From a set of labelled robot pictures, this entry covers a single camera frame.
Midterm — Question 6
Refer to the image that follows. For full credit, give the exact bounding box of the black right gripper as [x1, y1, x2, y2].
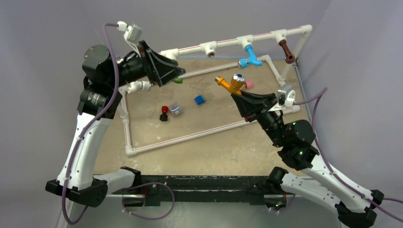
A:
[230, 91, 287, 148]

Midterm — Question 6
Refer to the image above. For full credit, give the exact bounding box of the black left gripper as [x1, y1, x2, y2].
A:
[107, 40, 184, 89]

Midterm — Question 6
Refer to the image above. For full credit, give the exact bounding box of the orange water faucet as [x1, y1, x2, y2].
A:
[214, 74, 248, 95]

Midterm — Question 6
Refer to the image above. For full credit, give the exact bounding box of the white PVC pipe frame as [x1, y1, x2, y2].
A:
[118, 24, 313, 157]

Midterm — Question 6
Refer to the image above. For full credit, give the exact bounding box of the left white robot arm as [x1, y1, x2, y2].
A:
[45, 41, 185, 208]

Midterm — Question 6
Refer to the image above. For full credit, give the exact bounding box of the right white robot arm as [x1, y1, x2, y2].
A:
[231, 91, 384, 228]

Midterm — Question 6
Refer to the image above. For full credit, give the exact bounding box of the green water faucet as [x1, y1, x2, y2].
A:
[173, 78, 183, 84]

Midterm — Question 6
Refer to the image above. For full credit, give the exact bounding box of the white water faucet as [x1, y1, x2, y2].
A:
[127, 81, 152, 94]

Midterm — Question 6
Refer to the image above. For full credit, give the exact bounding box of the blue water faucet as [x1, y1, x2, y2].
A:
[237, 45, 263, 69]

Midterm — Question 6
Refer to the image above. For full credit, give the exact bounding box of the brown water faucet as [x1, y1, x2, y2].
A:
[278, 39, 295, 64]

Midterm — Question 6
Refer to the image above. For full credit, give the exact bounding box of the pink capped small bottle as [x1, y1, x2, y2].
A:
[243, 81, 253, 89]

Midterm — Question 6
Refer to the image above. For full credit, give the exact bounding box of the clear plastic small box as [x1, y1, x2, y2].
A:
[168, 103, 183, 116]

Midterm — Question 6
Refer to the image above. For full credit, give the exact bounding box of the blue cube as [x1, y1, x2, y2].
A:
[194, 95, 206, 105]

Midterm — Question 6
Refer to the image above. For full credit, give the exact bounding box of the red black knob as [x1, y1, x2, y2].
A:
[159, 105, 169, 122]

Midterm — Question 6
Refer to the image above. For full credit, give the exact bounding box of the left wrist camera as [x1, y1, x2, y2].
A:
[124, 24, 143, 43]

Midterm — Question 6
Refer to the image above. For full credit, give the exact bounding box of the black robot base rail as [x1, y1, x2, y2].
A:
[118, 171, 298, 207]

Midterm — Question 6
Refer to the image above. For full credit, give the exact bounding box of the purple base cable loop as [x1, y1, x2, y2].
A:
[122, 181, 176, 221]

